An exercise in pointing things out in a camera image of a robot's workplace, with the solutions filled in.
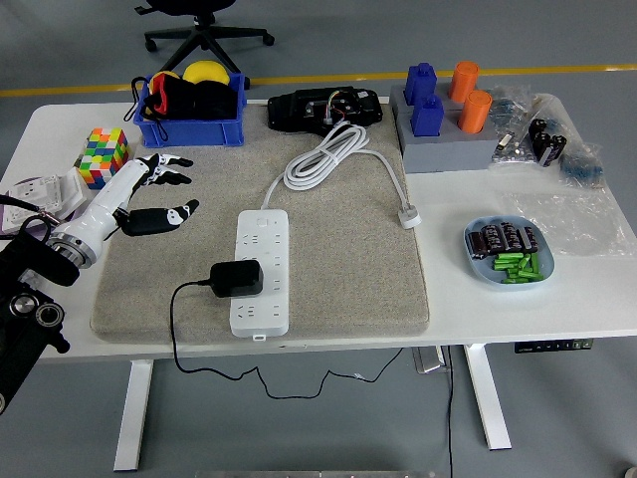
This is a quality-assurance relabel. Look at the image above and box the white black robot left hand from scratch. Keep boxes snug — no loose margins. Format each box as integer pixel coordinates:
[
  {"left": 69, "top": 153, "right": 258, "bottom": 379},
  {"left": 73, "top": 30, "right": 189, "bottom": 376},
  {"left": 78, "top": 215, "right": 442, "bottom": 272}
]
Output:
[{"left": 58, "top": 152, "right": 201, "bottom": 246}]

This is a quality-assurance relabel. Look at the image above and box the black power adapter with cord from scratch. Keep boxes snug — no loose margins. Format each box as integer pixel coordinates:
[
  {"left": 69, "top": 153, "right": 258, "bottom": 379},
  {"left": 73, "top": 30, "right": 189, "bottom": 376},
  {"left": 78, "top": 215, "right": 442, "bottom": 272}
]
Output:
[{"left": 169, "top": 258, "right": 405, "bottom": 400}]

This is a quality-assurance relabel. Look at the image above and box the white power strip with cord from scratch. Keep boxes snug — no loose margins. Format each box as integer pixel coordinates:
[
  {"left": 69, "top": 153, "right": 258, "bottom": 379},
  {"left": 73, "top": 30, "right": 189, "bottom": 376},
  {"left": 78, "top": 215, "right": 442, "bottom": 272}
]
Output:
[{"left": 228, "top": 121, "right": 424, "bottom": 345}]

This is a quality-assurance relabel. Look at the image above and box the colourful puzzle cube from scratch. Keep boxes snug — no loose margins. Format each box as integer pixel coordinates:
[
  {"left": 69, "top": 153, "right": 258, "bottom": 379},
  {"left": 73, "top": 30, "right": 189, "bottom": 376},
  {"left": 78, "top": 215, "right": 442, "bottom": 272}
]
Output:
[{"left": 78, "top": 127, "right": 131, "bottom": 190}]

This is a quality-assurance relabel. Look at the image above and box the purple round plate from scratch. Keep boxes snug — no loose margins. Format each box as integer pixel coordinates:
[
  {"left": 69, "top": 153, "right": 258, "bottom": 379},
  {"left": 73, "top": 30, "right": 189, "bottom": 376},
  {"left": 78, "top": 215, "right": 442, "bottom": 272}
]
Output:
[{"left": 0, "top": 176, "right": 76, "bottom": 236}]

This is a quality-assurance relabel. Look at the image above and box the blue plastic bin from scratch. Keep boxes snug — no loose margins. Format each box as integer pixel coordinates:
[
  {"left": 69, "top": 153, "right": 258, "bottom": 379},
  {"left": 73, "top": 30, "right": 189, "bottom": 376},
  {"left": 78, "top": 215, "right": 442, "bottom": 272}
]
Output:
[{"left": 134, "top": 73, "right": 249, "bottom": 149}]

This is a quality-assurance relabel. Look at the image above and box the black pouch with red trim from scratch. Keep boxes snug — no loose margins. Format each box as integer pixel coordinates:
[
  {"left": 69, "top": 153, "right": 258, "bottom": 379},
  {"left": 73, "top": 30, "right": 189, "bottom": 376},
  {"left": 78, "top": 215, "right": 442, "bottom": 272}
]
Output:
[{"left": 129, "top": 72, "right": 196, "bottom": 143}]

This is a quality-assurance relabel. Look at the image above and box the black cloth pouch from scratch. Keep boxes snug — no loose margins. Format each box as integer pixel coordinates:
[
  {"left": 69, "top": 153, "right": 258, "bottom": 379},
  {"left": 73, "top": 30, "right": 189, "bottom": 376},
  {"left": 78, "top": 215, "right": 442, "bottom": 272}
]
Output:
[{"left": 192, "top": 82, "right": 239, "bottom": 120}]

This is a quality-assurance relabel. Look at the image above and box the yellow foam ball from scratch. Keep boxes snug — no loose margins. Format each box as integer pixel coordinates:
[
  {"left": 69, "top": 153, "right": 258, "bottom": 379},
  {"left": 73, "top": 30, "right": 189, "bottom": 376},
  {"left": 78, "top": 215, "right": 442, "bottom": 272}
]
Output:
[{"left": 182, "top": 60, "right": 230, "bottom": 87}]

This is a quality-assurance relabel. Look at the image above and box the black office chair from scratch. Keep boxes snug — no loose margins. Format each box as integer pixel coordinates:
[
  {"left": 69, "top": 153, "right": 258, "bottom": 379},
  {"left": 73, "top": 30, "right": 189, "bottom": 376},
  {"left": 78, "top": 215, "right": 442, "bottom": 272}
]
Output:
[{"left": 133, "top": 0, "right": 276, "bottom": 76}]

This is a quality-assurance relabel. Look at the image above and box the black electronic device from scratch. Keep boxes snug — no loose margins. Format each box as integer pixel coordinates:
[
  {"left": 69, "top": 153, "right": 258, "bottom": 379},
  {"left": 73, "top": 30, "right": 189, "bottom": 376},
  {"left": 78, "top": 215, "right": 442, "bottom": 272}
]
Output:
[{"left": 267, "top": 85, "right": 384, "bottom": 135}]

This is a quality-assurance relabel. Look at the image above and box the white table leg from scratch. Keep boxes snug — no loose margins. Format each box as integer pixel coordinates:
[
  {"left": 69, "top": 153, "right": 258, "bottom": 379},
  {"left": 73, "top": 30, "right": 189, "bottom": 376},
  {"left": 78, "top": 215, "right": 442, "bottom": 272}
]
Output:
[
  {"left": 112, "top": 358, "right": 154, "bottom": 472},
  {"left": 463, "top": 343, "right": 513, "bottom": 452}
]

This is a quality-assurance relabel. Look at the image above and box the grey-brown mat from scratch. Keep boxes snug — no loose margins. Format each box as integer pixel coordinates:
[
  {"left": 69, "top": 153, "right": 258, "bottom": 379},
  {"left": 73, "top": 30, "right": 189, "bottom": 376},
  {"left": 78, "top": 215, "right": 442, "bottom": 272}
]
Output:
[{"left": 89, "top": 99, "right": 432, "bottom": 345}]

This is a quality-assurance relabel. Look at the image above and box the blue plastic block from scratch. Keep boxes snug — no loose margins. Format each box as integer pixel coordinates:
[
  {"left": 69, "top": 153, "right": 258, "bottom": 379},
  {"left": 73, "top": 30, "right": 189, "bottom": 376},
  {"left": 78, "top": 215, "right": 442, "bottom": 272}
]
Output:
[
  {"left": 410, "top": 94, "right": 445, "bottom": 139},
  {"left": 403, "top": 62, "right": 438, "bottom": 107}
]

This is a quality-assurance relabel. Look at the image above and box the grey block holder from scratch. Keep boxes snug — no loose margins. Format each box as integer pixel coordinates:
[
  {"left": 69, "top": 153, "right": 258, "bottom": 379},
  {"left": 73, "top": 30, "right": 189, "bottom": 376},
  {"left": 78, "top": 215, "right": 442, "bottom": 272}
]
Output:
[{"left": 389, "top": 83, "right": 501, "bottom": 174}]

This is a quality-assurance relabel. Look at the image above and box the black cylindrical capacitor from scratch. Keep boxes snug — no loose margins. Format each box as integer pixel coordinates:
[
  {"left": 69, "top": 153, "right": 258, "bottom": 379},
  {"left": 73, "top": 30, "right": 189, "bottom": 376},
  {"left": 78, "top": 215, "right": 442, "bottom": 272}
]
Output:
[
  {"left": 499, "top": 221, "right": 522, "bottom": 250},
  {"left": 481, "top": 224, "right": 504, "bottom": 252},
  {"left": 467, "top": 232, "right": 492, "bottom": 260},
  {"left": 517, "top": 226, "right": 541, "bottom": 253}
]

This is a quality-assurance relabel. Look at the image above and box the orange plastic cylinder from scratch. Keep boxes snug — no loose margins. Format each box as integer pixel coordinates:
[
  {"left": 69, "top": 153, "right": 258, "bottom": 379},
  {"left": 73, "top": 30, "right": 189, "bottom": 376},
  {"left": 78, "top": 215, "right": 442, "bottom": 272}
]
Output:
[
  {"left": 457, "top": 89, "right": 494, "bottom": 134},
  {"left": 447, "top": 60, "right": 481, "bottom": 104}
]

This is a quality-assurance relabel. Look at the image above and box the light blue plate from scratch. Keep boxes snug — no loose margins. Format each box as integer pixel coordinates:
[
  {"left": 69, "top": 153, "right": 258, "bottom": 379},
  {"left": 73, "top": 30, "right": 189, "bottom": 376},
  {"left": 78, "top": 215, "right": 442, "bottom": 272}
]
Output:
[{"left": 463, "top": 214, "right": 555, "bottom": 291}]

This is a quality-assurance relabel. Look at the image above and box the clear bag of small parts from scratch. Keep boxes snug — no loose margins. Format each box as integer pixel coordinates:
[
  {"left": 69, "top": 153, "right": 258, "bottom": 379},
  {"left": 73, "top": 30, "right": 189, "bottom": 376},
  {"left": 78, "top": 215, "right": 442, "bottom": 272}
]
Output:
[{"left": 490, "top": 84, "right": 537, "bottom": 165}]

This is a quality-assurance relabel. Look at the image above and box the clear bag of black capacitors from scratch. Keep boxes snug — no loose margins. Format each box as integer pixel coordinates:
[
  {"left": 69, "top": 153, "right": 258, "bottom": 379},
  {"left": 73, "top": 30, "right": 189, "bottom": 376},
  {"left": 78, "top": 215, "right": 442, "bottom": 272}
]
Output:
[{"left": 526, "top": 94, "right": 569, "bottom": 169}]

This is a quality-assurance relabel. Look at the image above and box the empty clear plastic bag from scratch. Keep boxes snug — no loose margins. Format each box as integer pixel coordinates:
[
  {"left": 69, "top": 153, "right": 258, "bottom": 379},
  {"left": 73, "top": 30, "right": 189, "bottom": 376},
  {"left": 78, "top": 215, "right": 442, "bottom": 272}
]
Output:
[{"left": 500, "top": 187, "right": 636, "bottom": 259}]

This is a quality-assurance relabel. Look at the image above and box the black table control panel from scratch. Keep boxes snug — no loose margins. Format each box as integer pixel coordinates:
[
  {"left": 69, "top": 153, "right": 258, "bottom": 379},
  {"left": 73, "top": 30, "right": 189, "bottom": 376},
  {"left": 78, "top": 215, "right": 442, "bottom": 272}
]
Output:
[{"left": 514, "top": 339, "right": 595, "bottom": 355}]

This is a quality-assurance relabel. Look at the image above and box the clear bag of blue parts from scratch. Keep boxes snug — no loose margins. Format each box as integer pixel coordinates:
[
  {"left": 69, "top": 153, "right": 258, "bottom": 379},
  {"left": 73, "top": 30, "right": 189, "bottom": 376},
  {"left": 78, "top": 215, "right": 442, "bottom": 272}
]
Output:
[{"left": 557, "top": 142, "right": 607, "bottom": 189}]

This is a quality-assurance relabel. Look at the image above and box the silver metal bracket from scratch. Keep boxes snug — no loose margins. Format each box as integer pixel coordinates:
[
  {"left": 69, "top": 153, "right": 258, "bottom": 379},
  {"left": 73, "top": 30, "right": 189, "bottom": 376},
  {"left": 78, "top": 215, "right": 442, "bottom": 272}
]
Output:
[{"left": 411, "top": 346, "right": 447, "bottom": 374}]

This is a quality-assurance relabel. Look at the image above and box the thin black hanging cable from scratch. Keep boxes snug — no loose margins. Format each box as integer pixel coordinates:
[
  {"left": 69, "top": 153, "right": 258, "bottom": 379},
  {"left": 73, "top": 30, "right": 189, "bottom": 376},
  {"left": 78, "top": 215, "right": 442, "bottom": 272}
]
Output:
[{"left": 446, "top": 346, "right": 456, "bottom": 478}]

